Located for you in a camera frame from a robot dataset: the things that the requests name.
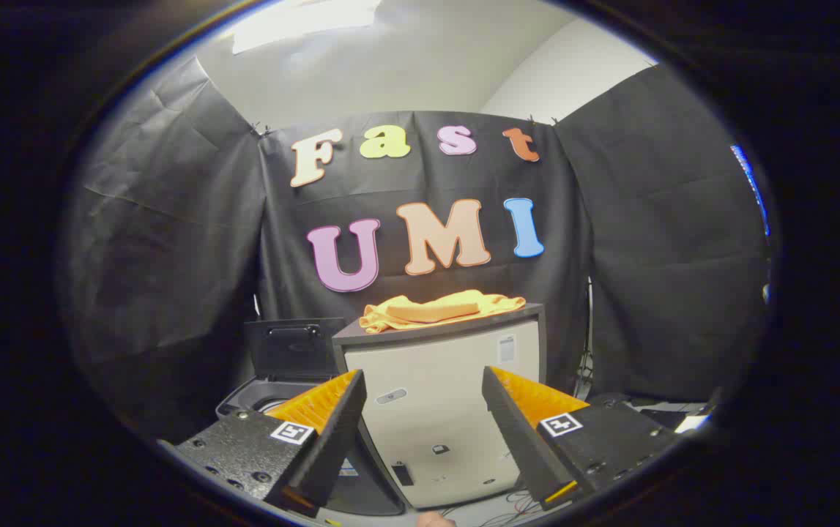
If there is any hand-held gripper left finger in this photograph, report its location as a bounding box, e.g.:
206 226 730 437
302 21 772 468
158 370 368 518

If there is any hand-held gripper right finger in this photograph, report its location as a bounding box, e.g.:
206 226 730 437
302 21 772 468
482 366 684 511

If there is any black washing machine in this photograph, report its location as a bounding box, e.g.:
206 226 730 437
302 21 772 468
216 377 406 517

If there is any orange shirt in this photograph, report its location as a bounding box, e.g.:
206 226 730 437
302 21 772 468
359 290 527 334

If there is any white cabinet with grey top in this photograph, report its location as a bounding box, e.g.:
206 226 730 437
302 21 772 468
332 304 546 509

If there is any black backdrop cloth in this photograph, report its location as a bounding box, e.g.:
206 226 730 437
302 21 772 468
61 57 772 440

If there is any tangle of floor cables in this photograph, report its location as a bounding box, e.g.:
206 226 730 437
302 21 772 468
438 489 574 527

